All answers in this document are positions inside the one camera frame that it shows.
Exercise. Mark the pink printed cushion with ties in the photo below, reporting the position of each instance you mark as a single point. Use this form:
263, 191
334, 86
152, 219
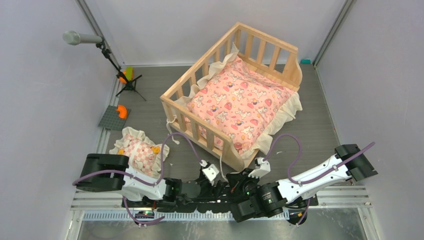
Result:
232, 112

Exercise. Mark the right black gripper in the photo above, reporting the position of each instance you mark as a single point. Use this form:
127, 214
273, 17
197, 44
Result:
236, 180

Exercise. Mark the orange green toy ball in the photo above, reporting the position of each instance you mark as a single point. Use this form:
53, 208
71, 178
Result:
129, 74

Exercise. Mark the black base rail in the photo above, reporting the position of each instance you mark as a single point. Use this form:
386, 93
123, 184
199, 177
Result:
185, 203

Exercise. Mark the teal small block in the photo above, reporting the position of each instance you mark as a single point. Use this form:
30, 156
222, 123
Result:
305, 61

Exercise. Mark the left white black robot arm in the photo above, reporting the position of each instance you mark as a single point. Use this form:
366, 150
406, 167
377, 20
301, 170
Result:
112, 173

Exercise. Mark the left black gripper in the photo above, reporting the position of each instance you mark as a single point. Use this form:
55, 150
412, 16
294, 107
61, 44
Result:
215, 190

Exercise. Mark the silver microphone on tripod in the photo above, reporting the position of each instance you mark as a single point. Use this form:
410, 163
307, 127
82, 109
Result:
74, 38

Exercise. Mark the grey building plate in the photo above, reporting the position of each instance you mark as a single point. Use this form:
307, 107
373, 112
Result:
110, 119

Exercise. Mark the wooden slatted pet bed frame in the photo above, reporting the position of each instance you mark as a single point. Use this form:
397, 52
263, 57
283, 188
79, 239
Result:
264, 54

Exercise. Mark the orange curved toy piece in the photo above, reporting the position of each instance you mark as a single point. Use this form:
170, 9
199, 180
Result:
122, 111

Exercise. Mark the small checkered ruffled pillow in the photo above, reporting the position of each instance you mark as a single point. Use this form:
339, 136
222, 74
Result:
144, 155

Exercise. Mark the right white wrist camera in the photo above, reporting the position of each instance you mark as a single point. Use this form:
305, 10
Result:
262, 168

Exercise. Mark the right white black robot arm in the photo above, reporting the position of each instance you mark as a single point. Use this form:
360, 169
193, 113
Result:
348, 162

